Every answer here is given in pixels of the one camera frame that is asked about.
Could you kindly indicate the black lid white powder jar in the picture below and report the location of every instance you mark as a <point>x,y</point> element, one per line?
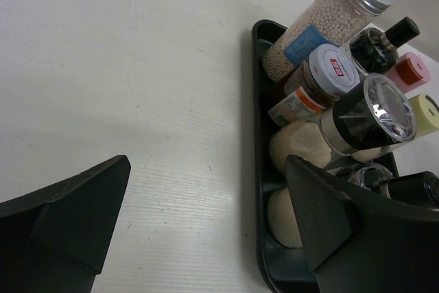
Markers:
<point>419,189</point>

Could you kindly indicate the tall jar white beads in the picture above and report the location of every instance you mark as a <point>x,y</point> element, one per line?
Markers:
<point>324,22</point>

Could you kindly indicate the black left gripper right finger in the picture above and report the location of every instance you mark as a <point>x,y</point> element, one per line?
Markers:
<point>358,241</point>

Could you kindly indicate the yellow lid bottle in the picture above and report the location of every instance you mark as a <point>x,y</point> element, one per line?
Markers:
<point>426,112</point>

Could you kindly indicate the black rectangular tray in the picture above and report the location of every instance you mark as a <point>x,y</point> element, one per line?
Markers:
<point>283,269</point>

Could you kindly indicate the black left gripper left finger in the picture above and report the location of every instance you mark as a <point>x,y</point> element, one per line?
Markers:
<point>56,239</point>

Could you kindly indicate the black knob lid spice jar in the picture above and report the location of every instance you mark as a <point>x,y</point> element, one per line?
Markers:
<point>375,51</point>

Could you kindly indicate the pink lid glass jar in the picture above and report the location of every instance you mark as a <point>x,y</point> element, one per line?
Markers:
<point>409,73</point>

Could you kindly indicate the black top grinder bottle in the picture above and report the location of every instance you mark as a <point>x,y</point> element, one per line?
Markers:
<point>374,114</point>

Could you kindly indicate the orange label sauce jar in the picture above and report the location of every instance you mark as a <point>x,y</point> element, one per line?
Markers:
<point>315,85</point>

